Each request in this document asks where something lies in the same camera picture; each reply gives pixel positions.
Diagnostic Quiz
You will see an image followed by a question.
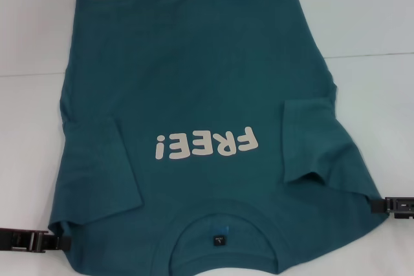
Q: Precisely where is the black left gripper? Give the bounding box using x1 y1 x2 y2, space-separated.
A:
0 228 72 253

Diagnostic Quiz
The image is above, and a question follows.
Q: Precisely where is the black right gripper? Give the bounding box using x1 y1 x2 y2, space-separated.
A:
371 196 414 220

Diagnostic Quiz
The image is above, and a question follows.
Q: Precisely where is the teal FREE print T-shirt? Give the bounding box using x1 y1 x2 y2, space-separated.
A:
47 0 389 273

